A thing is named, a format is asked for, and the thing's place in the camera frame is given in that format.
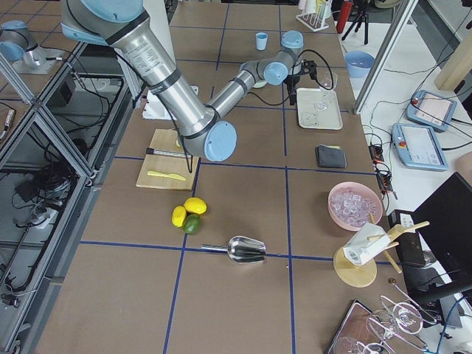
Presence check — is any aluminium frame post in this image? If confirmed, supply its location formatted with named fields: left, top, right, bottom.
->
left=353, top=0, right=418, bottom=114

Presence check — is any black power strip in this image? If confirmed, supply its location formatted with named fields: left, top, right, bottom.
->
left=368, top=144, right=397, bottom=198

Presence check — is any near teach pendant tablet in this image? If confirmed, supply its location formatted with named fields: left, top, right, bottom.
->
left=392, top=123, right=448, bottom=171

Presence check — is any white wire cup rack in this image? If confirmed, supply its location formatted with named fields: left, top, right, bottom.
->
left=296, top=0, right=332, bottom=32

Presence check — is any green lime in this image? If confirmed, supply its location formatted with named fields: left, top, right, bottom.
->
left=182, top=214, right=201, bottom=235

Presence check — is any wooden cutting board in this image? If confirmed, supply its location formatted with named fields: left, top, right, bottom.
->
left=136, top=129, right=200, bottom=190

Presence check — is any black monitor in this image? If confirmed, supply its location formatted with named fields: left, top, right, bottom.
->
left=403, top=172, right=471, bottom=305

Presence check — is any pink bowl of ice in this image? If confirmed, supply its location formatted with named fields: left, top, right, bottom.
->
left=327, top=181, right=384, bottom=232

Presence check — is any white paper box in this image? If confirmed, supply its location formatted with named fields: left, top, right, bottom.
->
left=342, top=223, right=390, bottom=266

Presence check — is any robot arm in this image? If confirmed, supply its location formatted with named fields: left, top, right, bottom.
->
left=61, top=1, right=304, bottom=162
left=1, top=13, right=303, bottom=112

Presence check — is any yellow lemon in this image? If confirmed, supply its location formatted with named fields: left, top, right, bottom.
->
left=171, top=206, right=187, bottom=228
left=184, top=197, right=207, bottom=215

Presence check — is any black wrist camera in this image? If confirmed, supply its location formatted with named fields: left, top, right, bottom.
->
left=301, top=60, right=317, bottom=80

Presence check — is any yellow plastic knife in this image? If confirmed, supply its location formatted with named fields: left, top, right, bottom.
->
left=147, top=170, right=187, bottom=181

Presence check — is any metal ice scoop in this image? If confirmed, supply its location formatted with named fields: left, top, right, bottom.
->
left=201, top=235, right=266, bottom=263

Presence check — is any blue bowl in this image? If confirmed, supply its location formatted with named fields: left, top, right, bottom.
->
left=344, top=51, right=375, bottom=78

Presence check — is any black tripod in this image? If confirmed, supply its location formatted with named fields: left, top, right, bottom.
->
left=341, top=0, right=370, bottom=45

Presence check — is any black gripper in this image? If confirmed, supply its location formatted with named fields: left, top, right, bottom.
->
left=284, top=72, right=302, bottom=105

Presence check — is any red cylinder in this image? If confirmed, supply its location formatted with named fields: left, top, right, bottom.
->
left=336, top=0, right=353, bottom=34

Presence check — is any light blue plastic cup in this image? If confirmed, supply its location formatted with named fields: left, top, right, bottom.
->
left=255, top=32, right=268, bottom=51

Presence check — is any grey folded cloth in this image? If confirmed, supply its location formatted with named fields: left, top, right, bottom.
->
left=315, top=145, right=347, bottom=168

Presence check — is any far teach pendant tablet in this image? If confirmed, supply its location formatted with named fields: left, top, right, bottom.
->
left=406, top=90, right=457, bottom=132

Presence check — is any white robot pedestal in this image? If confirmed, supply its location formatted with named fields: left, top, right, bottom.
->
left=142, top=0, right=176, bottom=120

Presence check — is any clear wine glass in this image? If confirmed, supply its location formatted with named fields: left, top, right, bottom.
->
left=316, top=71, right=338, bottom=111

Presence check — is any green ceramic bowl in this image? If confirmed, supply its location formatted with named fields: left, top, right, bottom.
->
left=253, top=80, right=267, bottom=89

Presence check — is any teach pendant tablet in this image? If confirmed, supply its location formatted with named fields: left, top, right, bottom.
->
left=392, top=123, right=448, bottom=171
left=406, top=90, right=457, bottom=132

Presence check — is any cream bear tray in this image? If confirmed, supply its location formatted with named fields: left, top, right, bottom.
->
left=296, top=88, right=343, bottom=131

